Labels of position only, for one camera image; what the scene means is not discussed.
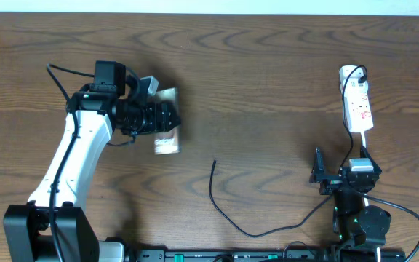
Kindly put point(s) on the white power strip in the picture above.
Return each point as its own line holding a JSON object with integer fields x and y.
{"x": 356, "y": 99}

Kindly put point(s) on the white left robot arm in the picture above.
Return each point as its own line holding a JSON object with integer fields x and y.
{"x": 52, "y": 225}

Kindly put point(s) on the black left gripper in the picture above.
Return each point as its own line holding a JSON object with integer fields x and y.
{"x": 158, "y": 121}

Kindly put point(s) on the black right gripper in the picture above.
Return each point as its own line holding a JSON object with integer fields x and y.
{"x": 331, "y": 183}

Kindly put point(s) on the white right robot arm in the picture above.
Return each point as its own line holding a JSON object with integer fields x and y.
{"x": 361, "y": 228}

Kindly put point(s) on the gold Galaxy smartphone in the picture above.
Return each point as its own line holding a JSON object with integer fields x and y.
{"x": 168, "y": 142}

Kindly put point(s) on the black charger plug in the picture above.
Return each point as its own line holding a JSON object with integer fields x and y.
{"x": 362, "y": 79}

